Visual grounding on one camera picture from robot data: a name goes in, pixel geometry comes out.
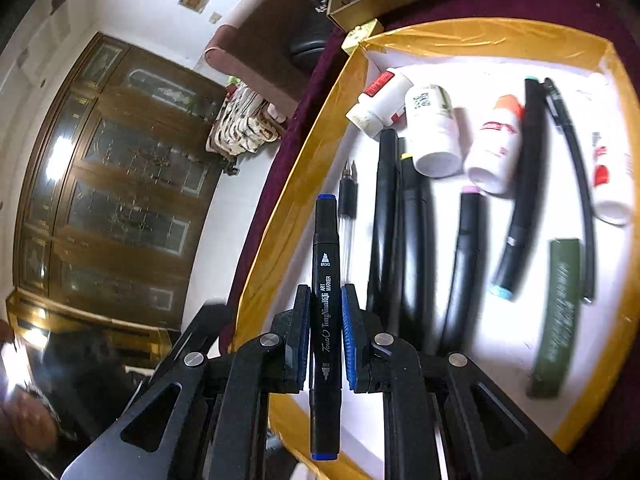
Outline dark green pen case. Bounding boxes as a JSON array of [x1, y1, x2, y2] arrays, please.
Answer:
[[526, 238, 584, 401]]

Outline white bottle red print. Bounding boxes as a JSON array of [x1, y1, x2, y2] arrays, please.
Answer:
[[590, 130, 636, 226]]

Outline white pill bottle green label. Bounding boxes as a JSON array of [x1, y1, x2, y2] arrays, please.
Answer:
[[404, 82, 463, 178]]

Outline white bottle red label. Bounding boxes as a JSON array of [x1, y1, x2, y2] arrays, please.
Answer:
[[346, 69, 415, 140]]

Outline plain black marker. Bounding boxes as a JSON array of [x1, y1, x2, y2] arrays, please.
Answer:
[[366, 129, 401, 321]]

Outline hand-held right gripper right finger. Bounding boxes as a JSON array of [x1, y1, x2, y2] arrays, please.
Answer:
[[341, 284, 566, 480]]

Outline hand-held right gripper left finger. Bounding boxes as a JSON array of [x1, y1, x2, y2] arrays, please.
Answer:
[[60, 284, 312, 480]]

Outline clear gel pen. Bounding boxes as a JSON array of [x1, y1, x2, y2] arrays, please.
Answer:
[[337, 159, 360, 286]]

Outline black marker yellow cap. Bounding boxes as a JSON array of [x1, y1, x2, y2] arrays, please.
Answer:
[[397, 152, 437, 352]]

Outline thin black pen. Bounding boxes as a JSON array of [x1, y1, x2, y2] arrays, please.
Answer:
[[542, 77, 598, 305]]

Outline yellow-rimmed white tray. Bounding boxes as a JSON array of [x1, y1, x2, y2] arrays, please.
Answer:
[[227, 19, 640, 480]]

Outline black marker pink cap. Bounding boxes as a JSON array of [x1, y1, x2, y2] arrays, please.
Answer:
[[435, 185, 484, 356]]

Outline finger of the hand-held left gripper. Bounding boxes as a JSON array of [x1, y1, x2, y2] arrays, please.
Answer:
[[150, 301, 232, 386]]

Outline brown armchair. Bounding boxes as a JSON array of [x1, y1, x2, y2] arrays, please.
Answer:
[[204, 0, 331, 117]]

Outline dark glossy furniture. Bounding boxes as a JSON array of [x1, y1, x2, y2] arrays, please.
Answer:
[[0, 292, 173, 467]]

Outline black marker blue caps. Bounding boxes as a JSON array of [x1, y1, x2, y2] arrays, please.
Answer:
[[309, 194, 344, 461]]

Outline wooden glass door cabinet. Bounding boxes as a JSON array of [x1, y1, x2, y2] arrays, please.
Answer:
[[12, 32, 234, 342]]

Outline black marker teal caps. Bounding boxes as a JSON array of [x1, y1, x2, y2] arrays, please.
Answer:
[[490, 77, 548, 303]]

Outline white bottle orange cap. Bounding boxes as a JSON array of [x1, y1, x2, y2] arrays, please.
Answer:
[[464, 94, 526, 196]]

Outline black sofa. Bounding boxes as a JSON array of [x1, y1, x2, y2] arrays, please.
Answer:
[[290, 0, 396, 63]]

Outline patterned blanket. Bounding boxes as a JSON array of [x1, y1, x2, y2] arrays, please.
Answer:
[[207, 82, 289, 162]]

